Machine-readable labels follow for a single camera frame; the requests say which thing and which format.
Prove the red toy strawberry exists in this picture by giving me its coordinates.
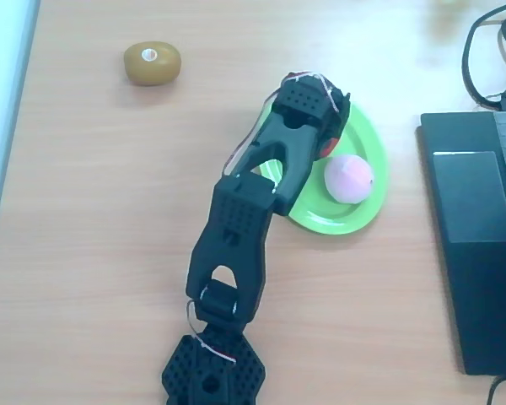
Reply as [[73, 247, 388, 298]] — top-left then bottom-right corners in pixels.
[[320, 133, 342, 158]]

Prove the green plastic plate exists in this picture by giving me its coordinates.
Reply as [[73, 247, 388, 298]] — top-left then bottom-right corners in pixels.
[[259, 100, 390, 236]]

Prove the pink plush toy with face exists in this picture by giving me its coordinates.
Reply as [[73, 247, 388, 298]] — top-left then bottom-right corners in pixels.
[[323, 154, 374, 205]]

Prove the brown kiwi with sticker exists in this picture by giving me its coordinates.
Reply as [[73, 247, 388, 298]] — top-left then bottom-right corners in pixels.
[[123, 40, 183, 88]]

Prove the black laptop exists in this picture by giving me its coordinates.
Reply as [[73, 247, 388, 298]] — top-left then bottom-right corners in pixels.
[[416, 110, 506, 376]]

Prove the red white black servo cable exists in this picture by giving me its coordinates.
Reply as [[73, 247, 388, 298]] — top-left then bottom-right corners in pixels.
[[222, 93, 280, 176], [283, 71, 343, 116], [185, 294, 238, 365]]

